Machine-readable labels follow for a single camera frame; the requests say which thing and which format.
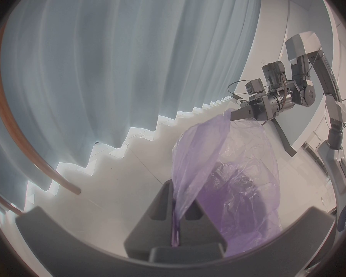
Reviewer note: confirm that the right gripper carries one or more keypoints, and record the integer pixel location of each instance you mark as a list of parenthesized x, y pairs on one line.
[(268, 105)]

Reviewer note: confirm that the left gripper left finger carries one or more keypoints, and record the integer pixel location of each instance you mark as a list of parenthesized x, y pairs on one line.
[(152, 226)]

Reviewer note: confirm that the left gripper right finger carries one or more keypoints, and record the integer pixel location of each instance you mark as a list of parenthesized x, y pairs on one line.
[(201, 229)]

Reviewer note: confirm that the purple plastic bag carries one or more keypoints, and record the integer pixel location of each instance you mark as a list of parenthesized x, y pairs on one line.
[(233, 183)]

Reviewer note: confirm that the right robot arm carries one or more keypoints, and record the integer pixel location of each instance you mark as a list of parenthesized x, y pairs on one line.
[(331, 97)]

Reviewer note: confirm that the pale blue curtain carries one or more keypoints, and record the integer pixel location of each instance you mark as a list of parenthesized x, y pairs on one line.
[(132, 53)]

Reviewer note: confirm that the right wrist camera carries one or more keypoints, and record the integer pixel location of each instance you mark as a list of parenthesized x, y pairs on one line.
[(255, 86)]

